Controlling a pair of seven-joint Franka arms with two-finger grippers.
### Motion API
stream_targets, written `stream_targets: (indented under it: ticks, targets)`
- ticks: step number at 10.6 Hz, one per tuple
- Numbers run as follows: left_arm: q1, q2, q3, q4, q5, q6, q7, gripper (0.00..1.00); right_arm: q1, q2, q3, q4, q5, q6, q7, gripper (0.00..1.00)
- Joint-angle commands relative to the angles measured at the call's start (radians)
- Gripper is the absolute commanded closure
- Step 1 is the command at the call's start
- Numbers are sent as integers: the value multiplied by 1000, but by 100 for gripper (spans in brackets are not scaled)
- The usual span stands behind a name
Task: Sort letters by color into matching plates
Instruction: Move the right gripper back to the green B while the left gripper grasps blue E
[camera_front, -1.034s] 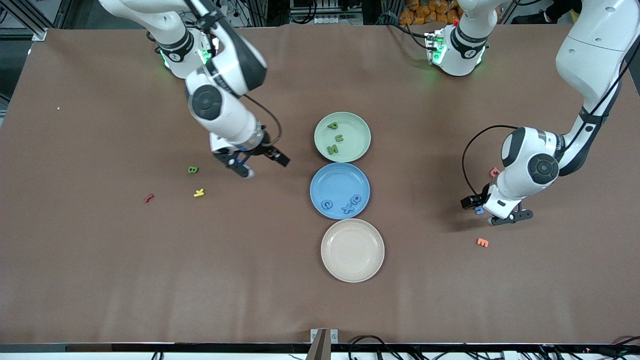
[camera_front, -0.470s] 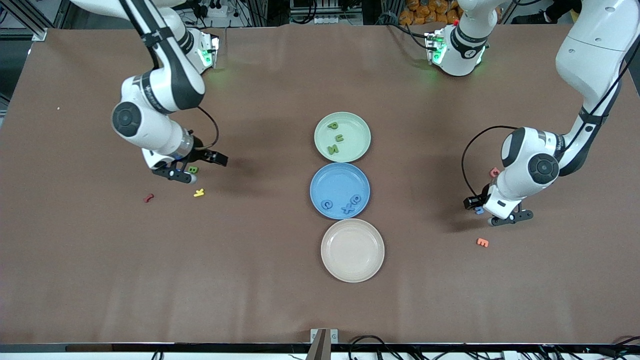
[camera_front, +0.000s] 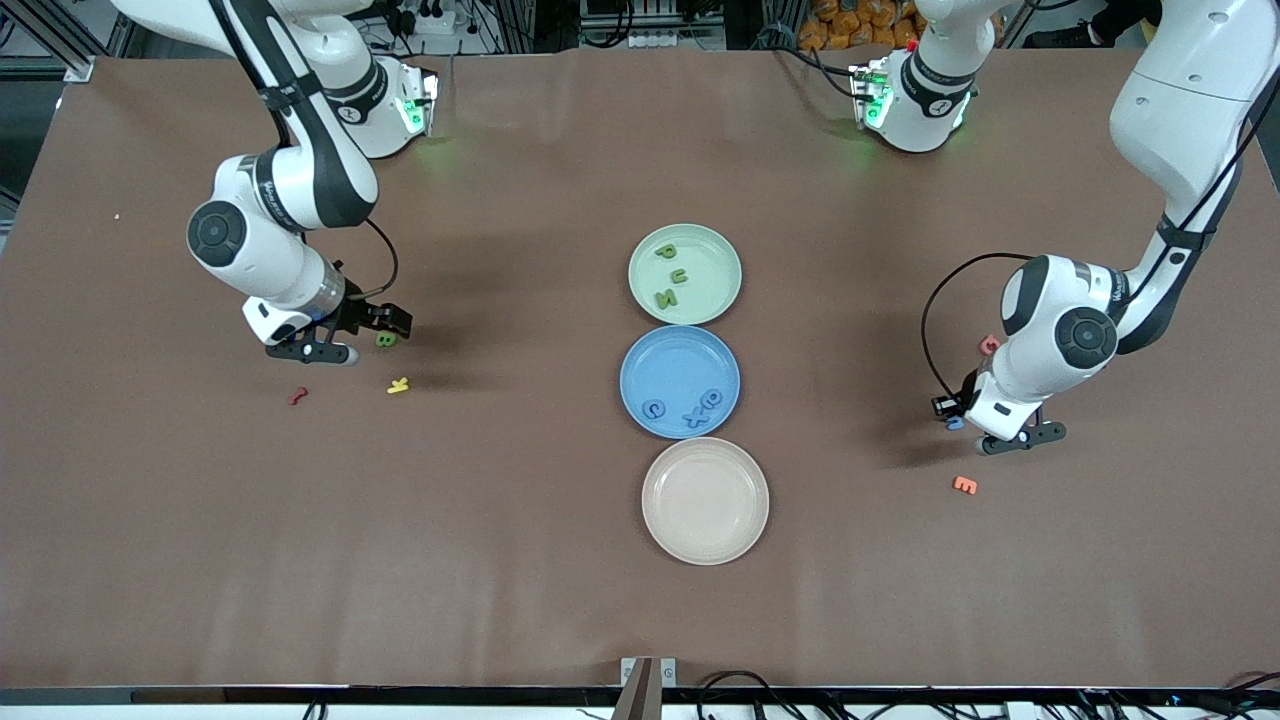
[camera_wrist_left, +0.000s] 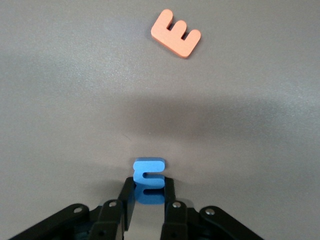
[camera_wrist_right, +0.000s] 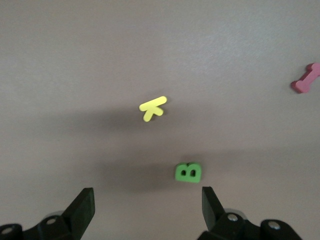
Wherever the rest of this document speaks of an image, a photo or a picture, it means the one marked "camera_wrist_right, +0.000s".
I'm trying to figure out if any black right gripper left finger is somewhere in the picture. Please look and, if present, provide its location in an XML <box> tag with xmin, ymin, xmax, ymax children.
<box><xmin>0</xmin><ymin>187</ymin><xmax>96</xmax><ymax>240</ymax></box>

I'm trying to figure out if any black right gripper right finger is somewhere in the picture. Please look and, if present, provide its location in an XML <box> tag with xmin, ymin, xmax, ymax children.
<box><xmin>197</xmin><ymin>186</ymin><xmax>305</xmax><ymax>240</ymax></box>

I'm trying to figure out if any green foam letter B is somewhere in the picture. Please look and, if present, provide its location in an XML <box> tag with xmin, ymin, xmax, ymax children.
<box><xmin>174</xmin><ymin>162</ymin><xmax>202</xmax><ymax>184</ymax></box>

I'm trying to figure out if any yellow foam letter K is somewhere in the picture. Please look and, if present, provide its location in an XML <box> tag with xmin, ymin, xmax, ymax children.
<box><xmin>138</xmin><ymin>95</ymin><xmax>168</xmax><ymax>123</ymax></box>

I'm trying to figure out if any dark red foam letter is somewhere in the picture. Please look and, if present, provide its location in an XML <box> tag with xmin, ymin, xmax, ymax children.
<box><xmin>290</xmin><ymin>62</ymin><xmax>320</xmax><ymax>94</ymax></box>

